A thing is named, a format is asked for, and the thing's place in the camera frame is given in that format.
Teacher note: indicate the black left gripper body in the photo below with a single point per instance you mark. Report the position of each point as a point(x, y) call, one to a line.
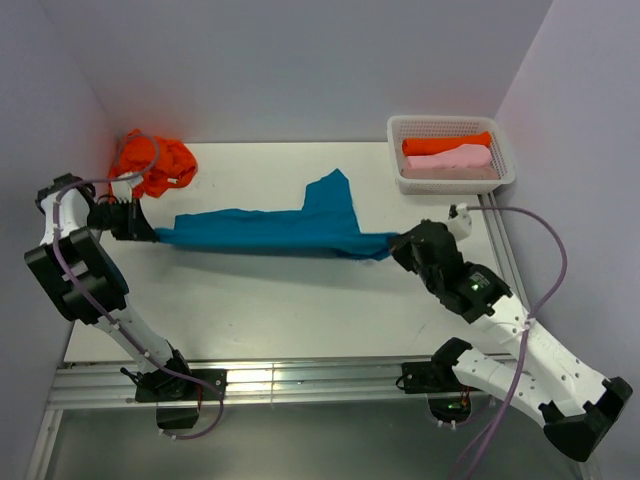
point(119, 218)

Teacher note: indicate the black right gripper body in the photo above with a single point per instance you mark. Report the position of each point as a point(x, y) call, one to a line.
point(404, 252)

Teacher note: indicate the blue t shirt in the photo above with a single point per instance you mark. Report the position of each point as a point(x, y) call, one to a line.
point(326, 224)

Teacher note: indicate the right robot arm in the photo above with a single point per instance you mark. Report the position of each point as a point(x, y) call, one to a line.
point(574, 404)

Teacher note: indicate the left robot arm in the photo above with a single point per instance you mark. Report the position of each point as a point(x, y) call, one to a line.
point(85, 285)

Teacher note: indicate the crumpled orange t shirt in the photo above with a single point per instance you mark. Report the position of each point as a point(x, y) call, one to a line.
point(166, 163)

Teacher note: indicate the rolled beige t shirt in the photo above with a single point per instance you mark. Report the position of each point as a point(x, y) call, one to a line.
point(451, 174)

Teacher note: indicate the white plastic basket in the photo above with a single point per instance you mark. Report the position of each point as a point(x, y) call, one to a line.
point(424, 126)

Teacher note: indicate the rolled pink t shirt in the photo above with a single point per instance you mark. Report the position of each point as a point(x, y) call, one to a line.
point(465, 156)

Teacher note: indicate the rolled orange t shirt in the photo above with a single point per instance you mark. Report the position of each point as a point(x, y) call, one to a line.
point(436, 145)

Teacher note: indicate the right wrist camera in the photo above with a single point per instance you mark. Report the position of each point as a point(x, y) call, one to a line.
point(459, 222)

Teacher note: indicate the aluminium right rail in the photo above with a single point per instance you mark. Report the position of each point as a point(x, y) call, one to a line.
point(501, 247)

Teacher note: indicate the aluminium rail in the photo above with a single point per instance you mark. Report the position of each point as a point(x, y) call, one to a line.
point(271, 382)
point(501, 247)

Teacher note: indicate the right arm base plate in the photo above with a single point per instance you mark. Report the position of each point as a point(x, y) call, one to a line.
point(428, 377)

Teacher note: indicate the aluminium front rail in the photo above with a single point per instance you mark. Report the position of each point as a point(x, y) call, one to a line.
point(271, 382)

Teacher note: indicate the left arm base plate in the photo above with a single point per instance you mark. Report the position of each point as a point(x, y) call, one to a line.
point(160, 387)

